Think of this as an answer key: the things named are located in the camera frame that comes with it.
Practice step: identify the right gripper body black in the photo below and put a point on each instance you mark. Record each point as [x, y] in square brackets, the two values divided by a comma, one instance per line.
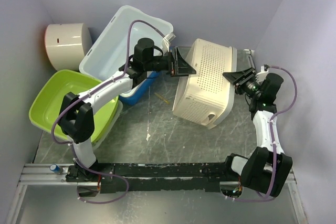
[249, 86]

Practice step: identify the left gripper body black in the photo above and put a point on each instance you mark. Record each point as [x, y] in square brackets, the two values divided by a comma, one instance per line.
[170, 64]

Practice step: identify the beige perforated plastic basket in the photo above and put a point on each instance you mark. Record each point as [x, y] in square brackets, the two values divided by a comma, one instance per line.
[207, 97]

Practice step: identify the blue plastic tray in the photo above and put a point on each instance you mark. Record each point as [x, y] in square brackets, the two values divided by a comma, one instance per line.
[133, 96]

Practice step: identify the white plastic tub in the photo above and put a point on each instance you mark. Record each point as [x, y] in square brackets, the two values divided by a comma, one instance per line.
[109, 51]

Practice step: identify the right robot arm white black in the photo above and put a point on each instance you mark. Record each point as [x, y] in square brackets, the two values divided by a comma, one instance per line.
[267, 169]

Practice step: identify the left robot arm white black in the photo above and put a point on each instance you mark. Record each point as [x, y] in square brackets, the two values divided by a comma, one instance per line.
[76, 118]

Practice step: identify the white cylindrical container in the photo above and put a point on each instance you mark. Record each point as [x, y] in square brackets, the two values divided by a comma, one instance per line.
[67, 44]

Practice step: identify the small yellow stick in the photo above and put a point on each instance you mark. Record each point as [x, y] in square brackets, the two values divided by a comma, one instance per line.
[161, 98]

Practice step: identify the green plastic basin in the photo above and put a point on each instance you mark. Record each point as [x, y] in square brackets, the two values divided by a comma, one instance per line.
[46, 107]

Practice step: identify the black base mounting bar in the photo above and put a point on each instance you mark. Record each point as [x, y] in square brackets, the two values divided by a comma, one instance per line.
[118, 177]

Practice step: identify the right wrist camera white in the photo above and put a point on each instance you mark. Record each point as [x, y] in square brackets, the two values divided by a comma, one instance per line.
[261, 75]

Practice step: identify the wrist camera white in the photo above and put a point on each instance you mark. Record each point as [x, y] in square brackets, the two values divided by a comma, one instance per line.
[261, 75]
[166, 42]

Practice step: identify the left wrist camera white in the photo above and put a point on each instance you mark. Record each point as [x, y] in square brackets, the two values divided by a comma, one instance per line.
[166, 42]

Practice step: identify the aluminium rail frame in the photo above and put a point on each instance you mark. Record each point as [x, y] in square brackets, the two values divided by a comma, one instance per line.
[148, 132]

